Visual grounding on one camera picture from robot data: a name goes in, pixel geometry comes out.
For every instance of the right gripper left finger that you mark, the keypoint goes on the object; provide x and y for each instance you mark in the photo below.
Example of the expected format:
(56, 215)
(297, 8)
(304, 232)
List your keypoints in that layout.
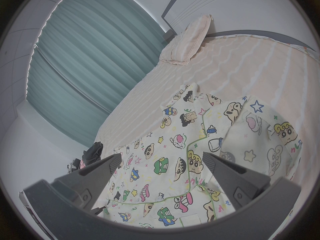
(82, 181)

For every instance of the pale pink pillow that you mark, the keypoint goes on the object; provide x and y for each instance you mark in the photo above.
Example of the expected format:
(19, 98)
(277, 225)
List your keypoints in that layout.
(186, 42)

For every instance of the pile of clothes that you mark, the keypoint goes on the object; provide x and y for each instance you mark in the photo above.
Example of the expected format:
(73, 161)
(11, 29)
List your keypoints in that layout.
(90, 156)

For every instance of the white printed pyjama top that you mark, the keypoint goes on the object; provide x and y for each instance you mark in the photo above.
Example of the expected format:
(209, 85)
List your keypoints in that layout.
(175, 159)

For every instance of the bed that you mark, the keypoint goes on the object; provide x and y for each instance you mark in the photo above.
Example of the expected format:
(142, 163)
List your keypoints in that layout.
(237, 66)

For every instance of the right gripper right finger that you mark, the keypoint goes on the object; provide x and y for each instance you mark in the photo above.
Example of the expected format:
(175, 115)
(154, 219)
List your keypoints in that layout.
(232, 179)

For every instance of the blue-green curtain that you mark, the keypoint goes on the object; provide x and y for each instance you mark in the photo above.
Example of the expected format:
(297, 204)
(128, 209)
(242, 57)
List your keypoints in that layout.
(92, 59)

